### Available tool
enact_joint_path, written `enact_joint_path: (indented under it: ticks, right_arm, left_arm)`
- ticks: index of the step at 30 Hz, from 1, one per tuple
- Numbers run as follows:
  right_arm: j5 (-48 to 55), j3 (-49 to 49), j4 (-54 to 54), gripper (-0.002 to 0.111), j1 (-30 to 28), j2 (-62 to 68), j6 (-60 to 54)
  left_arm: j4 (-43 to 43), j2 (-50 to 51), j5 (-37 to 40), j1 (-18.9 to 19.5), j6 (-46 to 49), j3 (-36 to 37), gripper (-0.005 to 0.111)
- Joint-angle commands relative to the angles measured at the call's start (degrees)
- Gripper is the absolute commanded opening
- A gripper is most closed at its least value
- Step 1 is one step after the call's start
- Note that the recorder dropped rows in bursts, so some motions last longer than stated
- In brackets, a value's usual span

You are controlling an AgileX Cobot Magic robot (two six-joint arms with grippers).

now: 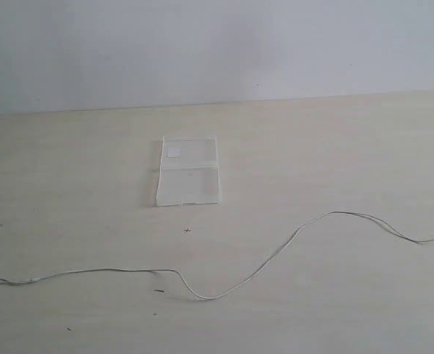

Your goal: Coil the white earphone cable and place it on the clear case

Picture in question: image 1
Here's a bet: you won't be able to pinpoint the white wired earphones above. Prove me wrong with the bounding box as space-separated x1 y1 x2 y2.
0 199 434 301

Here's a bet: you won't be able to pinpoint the clear plastic open case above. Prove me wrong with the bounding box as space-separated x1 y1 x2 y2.
155 136 222 207

